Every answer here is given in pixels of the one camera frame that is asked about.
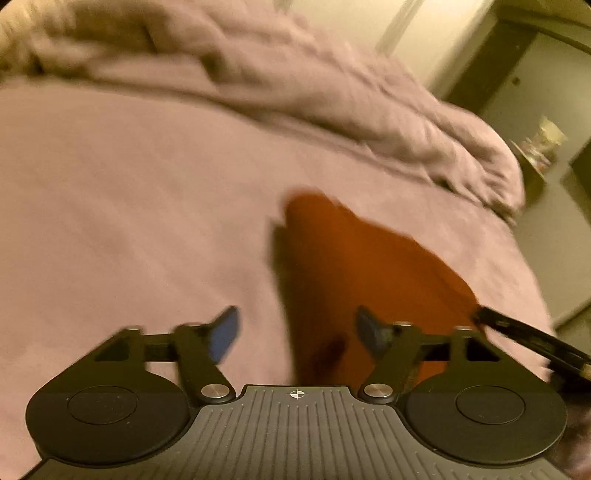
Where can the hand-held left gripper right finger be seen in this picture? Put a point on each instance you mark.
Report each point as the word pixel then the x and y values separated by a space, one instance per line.
pixel 371 334

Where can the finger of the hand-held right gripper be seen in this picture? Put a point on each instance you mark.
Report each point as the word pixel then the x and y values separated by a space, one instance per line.
pixel 531 334

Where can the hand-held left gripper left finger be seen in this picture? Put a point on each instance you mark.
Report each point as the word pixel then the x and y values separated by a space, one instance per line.
pixel 225 337

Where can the brown garment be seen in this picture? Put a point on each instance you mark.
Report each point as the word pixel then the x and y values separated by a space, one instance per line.
pixel 360 272

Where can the bed with purple sheet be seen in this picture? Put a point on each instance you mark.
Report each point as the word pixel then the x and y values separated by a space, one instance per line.
pixel 115 207

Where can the crumpled purple duvet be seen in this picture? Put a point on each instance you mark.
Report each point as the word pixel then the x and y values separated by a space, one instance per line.
pixel 258 78

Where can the white wardrobe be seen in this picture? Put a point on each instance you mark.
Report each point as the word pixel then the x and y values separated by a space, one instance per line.
pixel 392 32

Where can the dark wall screen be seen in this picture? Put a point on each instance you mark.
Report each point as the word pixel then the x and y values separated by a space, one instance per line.
pixel 579 184

